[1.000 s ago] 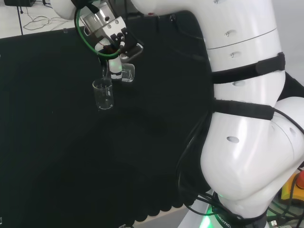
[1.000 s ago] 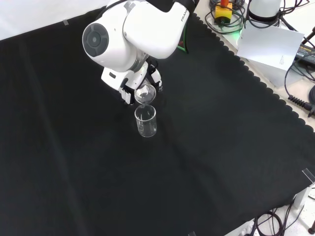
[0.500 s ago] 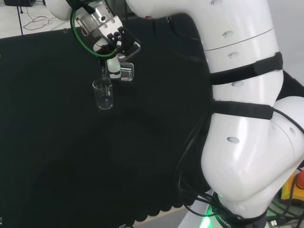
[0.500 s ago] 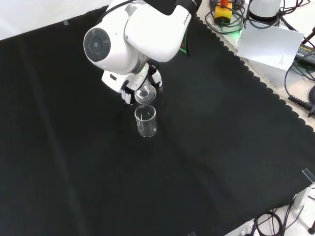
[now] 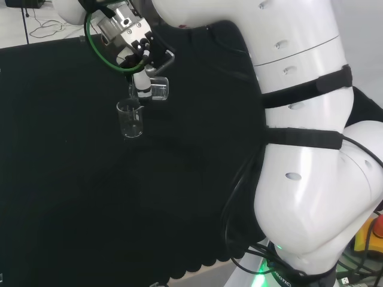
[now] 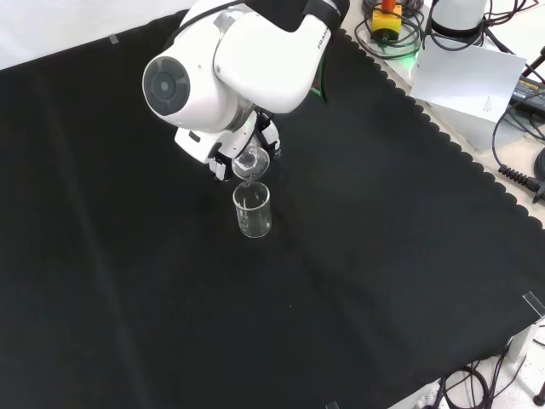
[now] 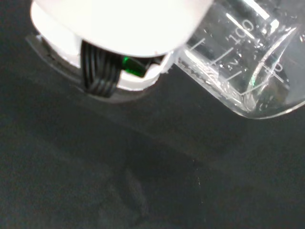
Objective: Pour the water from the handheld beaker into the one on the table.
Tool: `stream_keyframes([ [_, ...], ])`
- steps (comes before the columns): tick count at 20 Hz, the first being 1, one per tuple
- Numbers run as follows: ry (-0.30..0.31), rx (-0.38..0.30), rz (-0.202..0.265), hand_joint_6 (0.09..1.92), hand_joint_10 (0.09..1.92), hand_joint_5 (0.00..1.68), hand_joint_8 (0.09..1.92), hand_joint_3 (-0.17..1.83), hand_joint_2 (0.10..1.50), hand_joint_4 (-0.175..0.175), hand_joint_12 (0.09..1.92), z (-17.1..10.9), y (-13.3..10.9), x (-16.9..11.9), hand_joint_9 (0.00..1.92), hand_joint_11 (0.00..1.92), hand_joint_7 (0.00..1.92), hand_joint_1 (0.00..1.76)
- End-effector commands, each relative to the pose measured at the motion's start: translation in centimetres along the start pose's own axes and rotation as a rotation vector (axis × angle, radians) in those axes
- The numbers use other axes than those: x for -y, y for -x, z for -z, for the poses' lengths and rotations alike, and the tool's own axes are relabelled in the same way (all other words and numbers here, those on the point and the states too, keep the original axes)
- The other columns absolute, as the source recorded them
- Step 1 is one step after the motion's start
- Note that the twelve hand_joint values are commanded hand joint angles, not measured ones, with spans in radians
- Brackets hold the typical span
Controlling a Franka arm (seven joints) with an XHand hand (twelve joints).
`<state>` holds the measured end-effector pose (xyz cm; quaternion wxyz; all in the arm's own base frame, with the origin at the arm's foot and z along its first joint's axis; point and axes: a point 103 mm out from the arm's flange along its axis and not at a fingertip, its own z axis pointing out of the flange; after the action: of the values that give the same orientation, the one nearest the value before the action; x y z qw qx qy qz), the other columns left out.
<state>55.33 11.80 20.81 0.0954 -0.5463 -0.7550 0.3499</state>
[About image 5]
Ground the green cable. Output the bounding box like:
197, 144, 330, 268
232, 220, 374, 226
83, 8, 150, 73

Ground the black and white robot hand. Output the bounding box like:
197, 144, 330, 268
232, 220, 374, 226
117, 31, 177, 100

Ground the black bench cloth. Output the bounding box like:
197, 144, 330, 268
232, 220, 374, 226
0, 22, 383, 285

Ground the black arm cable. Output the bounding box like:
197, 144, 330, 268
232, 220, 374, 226
221, 152, 272, 271

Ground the black tripod leg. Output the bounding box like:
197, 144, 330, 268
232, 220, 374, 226
21, 6, 30, 45

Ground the clear glass beaker with spout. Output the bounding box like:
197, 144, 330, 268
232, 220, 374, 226
115, 100, 146, 139

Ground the yellow stop button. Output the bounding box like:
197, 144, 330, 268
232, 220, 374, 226
354, 212, 383, 260

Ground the thin white floor cable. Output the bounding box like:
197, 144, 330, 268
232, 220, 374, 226
29, 16, 67, 39

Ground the small clear glass beaker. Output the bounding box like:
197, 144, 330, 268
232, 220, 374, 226
127, 75, 171, 103

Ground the black box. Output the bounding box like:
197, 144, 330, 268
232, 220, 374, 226
4, 0, 46, 10

